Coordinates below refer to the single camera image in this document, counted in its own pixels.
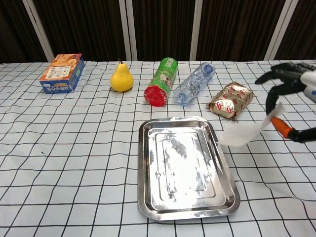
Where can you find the dark folding screen panel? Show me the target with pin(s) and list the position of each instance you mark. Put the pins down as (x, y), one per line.
(234, 27)
(303, 27)
(163, 27)
(84, 29)
(12, 29)

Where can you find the yellow pear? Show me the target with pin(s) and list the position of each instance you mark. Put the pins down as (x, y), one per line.
(121, 79)

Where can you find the green chip can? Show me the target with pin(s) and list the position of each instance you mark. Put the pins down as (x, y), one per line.
(161, 81)

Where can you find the checked white tablecloth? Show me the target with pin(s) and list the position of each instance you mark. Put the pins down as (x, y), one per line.
(61, 160)

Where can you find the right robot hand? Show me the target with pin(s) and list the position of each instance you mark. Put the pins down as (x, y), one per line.
(284, 74)

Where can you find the orange biscuit box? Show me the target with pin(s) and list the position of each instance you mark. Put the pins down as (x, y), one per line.
(61, 74)

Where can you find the stainless steel tray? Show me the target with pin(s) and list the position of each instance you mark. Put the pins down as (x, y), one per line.
(182, 168)

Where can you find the clear plastic water bottle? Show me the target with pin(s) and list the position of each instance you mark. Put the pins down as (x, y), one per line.
(193, 84)

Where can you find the golden foil snack package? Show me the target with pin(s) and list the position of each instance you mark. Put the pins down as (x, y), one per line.
(230, 100)

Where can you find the white translucent plastic bag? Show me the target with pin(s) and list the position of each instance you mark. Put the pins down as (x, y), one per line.
(237, 134)

